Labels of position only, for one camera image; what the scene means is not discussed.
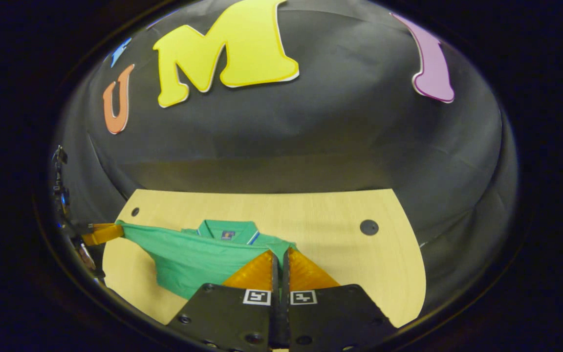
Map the green T-shirt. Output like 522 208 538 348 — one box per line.
115 220 298 300

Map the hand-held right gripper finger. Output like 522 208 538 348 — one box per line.
281 247 399 352
166 248 282 352

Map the black backdrop cloth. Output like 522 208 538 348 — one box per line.
49 0 519 304

